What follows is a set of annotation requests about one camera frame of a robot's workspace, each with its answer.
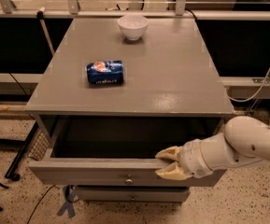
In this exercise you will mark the grey top drawer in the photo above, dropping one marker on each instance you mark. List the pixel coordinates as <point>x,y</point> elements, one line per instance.
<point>108,151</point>

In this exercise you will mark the blue tape on floor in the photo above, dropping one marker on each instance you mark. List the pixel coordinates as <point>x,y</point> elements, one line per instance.
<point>69,199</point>

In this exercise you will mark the grey drawer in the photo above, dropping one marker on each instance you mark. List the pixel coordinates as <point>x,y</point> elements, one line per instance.
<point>108,151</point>
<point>136,194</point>

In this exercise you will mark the wire mesh basket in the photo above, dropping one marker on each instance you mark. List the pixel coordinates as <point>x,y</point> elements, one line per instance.
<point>38,146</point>

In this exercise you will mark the blue pepsi can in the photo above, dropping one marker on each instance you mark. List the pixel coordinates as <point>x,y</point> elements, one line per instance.
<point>105,72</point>

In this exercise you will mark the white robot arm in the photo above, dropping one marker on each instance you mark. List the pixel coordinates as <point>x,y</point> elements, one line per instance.
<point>244,142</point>

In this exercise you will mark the metal rail frame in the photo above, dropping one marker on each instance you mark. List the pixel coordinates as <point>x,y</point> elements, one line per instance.
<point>134,13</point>

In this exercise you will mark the grey drawer cabinet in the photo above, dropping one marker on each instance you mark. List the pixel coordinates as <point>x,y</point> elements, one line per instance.
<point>168,73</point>

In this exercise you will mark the grey bottom drawer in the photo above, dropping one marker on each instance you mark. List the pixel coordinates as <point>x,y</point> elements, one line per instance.
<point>136,194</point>

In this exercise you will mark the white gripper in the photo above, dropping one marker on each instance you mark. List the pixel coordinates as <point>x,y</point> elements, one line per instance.
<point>192,159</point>

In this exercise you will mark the white bowl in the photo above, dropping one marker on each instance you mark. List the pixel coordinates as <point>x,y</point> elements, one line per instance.
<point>133,26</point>

